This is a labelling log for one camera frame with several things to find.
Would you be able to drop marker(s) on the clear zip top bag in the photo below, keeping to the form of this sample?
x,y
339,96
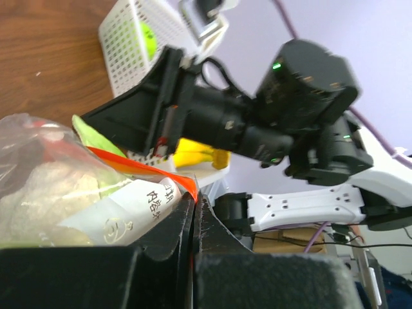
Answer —
x,y
130,212

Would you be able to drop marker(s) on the green apple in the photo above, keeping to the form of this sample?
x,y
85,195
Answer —
x,y
149,39

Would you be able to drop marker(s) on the toy cabbage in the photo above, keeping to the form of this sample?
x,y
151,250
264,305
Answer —
x,y
47,175

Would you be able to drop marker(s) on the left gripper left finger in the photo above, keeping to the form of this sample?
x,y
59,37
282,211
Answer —
x,y
152,272

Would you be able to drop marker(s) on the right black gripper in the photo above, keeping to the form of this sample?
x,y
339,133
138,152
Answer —
x,y
167,105

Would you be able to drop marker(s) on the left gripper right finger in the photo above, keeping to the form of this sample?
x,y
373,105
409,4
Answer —
x,y
226,274

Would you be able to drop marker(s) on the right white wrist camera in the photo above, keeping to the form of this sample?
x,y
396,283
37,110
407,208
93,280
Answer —
x,y
206,22

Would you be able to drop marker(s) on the white perforated plastic basket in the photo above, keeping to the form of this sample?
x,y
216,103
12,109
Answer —
x,y
127,62

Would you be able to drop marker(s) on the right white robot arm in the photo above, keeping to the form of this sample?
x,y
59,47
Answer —
x,y
301,112

